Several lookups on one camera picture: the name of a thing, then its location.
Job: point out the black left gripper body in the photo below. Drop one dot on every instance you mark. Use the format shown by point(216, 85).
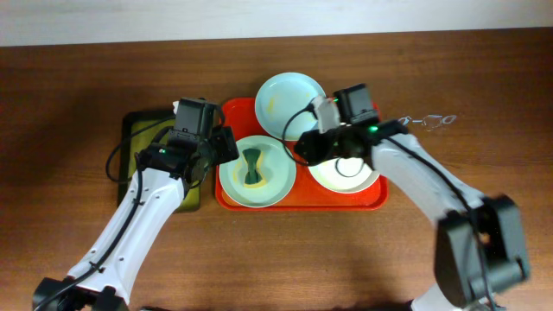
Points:
point(223, 144)

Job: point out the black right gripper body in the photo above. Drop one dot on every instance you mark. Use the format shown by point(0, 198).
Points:
point(325, 145)

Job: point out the green and yellow sponge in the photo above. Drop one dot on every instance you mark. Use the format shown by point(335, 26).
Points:
point(253, 175)

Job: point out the light blue plate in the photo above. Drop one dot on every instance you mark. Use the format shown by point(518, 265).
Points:
point(280, 98)

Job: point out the light green plate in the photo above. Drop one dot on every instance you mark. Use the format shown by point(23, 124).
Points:
point(278, 171)

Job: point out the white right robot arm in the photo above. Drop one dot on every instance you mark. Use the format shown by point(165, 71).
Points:
point(480, 246)

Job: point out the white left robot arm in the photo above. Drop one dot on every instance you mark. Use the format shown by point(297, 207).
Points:
point(177, 160)

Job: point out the red plastic tray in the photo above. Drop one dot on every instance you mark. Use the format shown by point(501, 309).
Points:
point(307, 195)

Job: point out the black tray with yellow liquid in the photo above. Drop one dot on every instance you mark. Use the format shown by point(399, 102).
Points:
point(135, 121)

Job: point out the white plate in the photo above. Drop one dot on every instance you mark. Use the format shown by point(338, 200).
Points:
point(344, 175)

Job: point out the white chalk mark on table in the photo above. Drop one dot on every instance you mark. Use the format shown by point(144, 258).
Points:
point(428, 123)

